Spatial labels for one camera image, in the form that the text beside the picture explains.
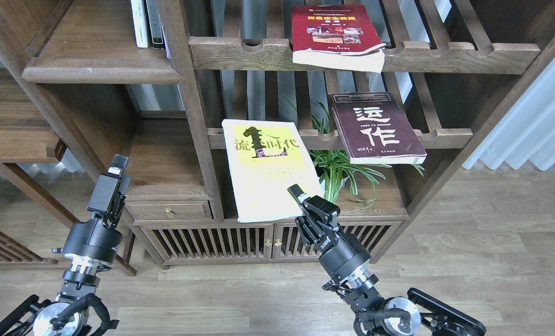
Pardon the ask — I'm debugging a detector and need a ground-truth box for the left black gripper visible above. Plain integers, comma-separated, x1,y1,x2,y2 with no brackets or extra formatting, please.
51,154,131,272

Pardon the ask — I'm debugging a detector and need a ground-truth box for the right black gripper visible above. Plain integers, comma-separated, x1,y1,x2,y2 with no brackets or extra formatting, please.
287,184,371,286

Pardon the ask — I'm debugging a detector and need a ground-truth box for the yellow green cover book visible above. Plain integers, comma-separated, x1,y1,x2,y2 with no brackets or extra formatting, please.
222,119,324,223

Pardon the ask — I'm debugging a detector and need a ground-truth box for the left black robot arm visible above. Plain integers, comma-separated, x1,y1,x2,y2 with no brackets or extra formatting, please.
0,154,130,336

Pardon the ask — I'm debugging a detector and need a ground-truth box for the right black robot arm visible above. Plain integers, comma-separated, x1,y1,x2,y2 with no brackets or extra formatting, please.
288,184,486,336

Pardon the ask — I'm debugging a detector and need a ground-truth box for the white plant pot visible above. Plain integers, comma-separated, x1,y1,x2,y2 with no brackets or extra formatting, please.
319,175,350,198

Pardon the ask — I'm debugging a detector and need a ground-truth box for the green spider plant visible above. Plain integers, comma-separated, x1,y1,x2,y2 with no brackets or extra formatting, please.
309,107,423,203

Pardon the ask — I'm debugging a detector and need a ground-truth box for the dark maroon book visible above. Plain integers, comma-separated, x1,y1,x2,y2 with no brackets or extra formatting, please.
328,91,427,164

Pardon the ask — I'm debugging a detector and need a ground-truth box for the dark wooden bookshelf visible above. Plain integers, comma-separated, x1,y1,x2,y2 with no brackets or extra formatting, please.
0,0,555,266

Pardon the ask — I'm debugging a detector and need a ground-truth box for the red cover book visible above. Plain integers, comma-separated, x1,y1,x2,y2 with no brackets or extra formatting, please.
291,5,385,73

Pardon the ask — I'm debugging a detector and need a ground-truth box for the white upright book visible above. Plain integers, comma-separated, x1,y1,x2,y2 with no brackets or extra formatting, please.
130,0,149,48

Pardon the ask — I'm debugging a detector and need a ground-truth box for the dark upright book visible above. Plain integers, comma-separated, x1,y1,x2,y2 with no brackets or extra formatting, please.
146,0,165,49

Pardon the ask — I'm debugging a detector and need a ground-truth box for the white curtain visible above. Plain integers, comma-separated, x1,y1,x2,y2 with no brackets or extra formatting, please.
463,58,555,171

